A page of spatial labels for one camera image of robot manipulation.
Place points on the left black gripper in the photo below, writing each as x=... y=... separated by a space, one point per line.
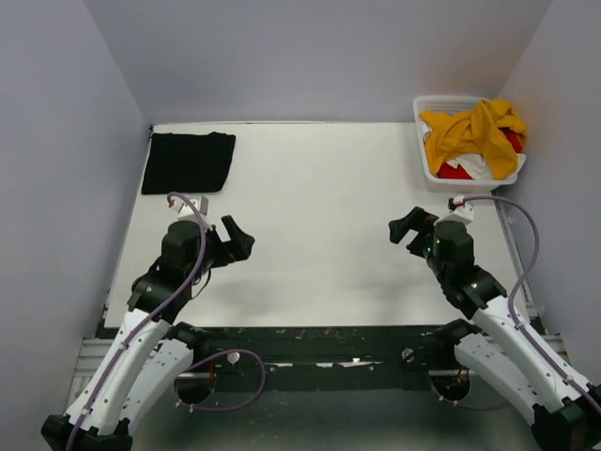
x=239 y=245

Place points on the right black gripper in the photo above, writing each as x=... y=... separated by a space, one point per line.
x=417 y=219

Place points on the black t-shirt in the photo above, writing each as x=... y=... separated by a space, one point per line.
x=188 y=163

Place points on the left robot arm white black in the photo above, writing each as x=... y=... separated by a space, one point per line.
x=150 y=347

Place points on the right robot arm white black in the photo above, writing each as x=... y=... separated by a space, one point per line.
x=560 y=405

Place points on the red t-shirt in basket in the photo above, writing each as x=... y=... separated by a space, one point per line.
x=517 y=145

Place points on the white t-shirt in basket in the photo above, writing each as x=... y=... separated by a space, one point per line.
x=466 y=166

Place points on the yellow t-shirt in basket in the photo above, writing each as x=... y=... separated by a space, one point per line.
x=491 y=130

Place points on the white plastic laundry basket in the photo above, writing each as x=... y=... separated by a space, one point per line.
x=453 y=104

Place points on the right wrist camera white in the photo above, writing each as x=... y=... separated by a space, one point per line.
x=460 y=210

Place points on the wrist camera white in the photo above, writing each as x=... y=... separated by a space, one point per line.
x=460 y=210
x=188 y=208

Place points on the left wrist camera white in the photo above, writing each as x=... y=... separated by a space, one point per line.
x=188 y=208

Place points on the black mounting base plate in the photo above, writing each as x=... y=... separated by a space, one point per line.
x=308 y=359

